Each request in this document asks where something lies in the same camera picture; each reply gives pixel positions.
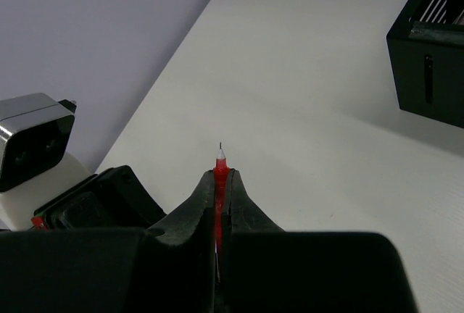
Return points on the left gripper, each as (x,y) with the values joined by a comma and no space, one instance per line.
(112,198)

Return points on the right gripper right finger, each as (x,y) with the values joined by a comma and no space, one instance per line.
(268,269)

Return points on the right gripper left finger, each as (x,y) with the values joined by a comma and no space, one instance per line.
(168,267)

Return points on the dark red gel pen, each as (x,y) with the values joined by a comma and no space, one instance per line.
(220,171)

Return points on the black slotted organizer box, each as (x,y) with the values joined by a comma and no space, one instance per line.
(425,46)

